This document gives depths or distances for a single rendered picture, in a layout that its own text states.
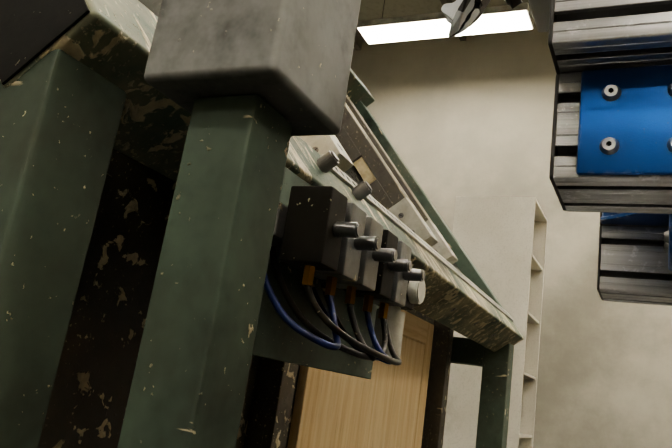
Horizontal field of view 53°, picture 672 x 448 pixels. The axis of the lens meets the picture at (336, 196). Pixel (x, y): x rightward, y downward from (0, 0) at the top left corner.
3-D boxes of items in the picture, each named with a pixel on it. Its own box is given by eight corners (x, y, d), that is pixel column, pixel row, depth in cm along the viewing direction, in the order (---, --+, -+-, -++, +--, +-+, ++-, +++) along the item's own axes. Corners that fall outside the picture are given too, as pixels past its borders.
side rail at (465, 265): (476, 324, 247) (501, 307, 245) (340, 114, 300) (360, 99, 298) (481, 327, 254) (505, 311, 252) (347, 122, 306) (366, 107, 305)
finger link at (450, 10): (432, 29, 149) (455, -6, 149) (454, 38, 146) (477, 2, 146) (428, 21, 146) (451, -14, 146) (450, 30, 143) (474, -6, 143)
